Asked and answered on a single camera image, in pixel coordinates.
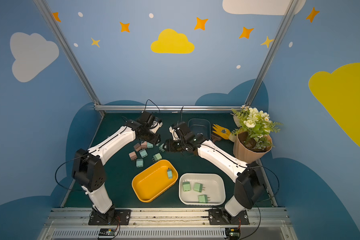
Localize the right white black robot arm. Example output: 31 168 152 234
165 122 267 217

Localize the potted white flower plant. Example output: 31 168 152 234
232 105 282 164

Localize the yellow plastic tray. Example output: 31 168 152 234
132 160 179 203

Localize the yellow work glove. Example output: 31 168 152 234
212 124 231 140

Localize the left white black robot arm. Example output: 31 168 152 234
72 111 163 217

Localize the white plastic tray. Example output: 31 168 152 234
179 173 226 206

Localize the pink plug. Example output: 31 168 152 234
141 142 148 149
134 143 142 152
129 151 138 161

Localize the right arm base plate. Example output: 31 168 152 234
208 208 250 226

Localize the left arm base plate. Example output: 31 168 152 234
88 209 132 226

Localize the dark blue plastic bin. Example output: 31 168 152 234
188 118 211 140

